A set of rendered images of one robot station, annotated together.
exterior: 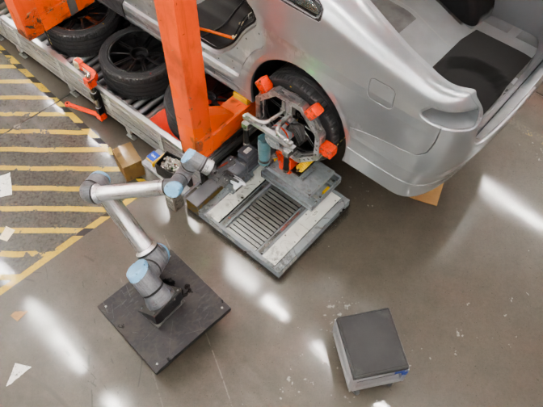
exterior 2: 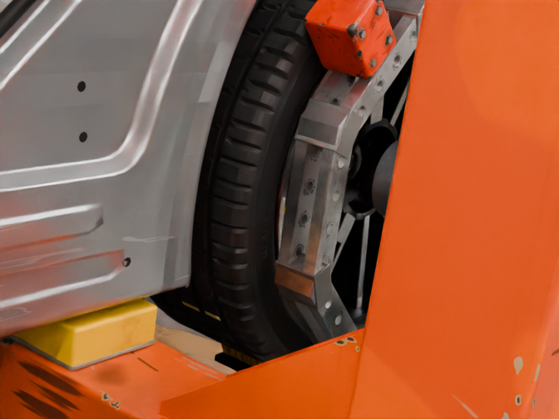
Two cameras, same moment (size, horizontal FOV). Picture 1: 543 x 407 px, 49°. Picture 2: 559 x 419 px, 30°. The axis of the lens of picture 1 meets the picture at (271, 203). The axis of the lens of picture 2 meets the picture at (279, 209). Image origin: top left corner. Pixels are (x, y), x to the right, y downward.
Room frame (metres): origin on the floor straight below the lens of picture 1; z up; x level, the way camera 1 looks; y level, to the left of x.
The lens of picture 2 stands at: (2.92, 1.35, 1.21)
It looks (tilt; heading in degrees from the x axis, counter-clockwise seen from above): 16 degrees down; 265
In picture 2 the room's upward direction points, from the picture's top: 9 degrees clockwise
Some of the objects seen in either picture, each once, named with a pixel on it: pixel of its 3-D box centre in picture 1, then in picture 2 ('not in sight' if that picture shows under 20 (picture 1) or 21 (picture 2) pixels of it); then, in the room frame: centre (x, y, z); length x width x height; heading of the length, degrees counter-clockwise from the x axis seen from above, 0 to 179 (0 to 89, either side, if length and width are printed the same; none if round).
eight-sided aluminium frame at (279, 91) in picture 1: (289, 125); (413, 183); (2.60, -0.11, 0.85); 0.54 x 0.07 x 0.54; 49
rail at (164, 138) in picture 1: (95, 89); not in sight; (3.50, 1.45, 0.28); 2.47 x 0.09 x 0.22; 49
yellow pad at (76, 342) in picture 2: (246, 94); (78, 317); (3.04, 0.19, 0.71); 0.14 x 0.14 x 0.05; 49
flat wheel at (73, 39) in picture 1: (82, 22); not in sight; (4.21, 1.66, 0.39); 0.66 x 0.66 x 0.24
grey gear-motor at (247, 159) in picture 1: (247, 165); not in sight; (2.73, 0.18, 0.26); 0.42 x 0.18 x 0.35; 139
